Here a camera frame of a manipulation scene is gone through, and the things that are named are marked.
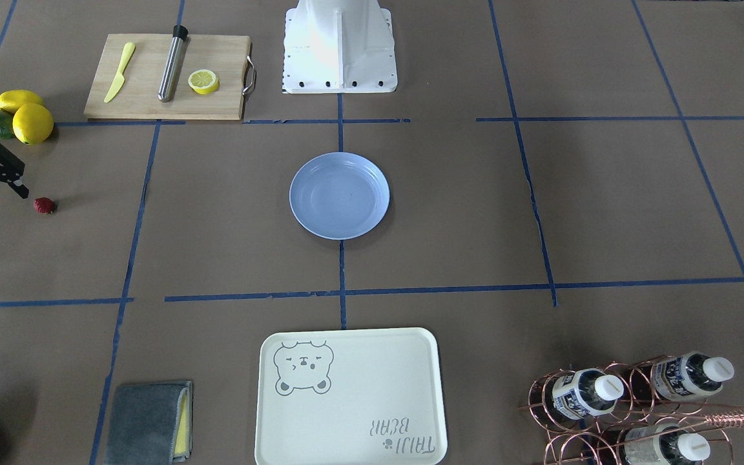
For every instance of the yellow lemon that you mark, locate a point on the yellow lemon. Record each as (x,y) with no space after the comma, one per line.
(12,100)
(32,124)

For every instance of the bottle white cap bottom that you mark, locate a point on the bottle white cap bottom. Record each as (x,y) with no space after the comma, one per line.
(663,444)

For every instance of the grey folded cloth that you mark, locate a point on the grey folded cloth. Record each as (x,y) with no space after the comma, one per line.
(151,423)

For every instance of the red strawberry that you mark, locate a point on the red strawberry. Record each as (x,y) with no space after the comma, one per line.
(44,205)

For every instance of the yellow lemon back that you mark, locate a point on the yellow lemon back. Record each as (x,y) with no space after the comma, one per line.
(12,100)

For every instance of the copper wire bottle rack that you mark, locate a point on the copper wire bottle rack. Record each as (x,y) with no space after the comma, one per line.
(596,440)

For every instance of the steel cylinder black cap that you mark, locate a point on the steel cylinder black cap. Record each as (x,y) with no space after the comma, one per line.
(175,56)

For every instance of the yellow lemon front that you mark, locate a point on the yellow lemon front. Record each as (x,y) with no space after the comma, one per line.
(32,124)

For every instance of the bottle white cap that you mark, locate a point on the bottle white cap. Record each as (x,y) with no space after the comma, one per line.
(585,393)
(663,444)
(692,376)

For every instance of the blue plastic plate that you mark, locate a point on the blue plastic plate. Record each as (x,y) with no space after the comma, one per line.
(339,195)

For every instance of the cream bear tray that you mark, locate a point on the cream bear tray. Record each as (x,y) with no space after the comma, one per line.
(364,396)

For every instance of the yellow plastic knife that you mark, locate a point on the yellow plastic knife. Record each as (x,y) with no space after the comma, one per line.
(119,79)

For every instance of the lemon half slice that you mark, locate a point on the lemon half slice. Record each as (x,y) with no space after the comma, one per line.
(203,82)

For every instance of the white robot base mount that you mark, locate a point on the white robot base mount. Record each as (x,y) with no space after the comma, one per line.
(339,47)

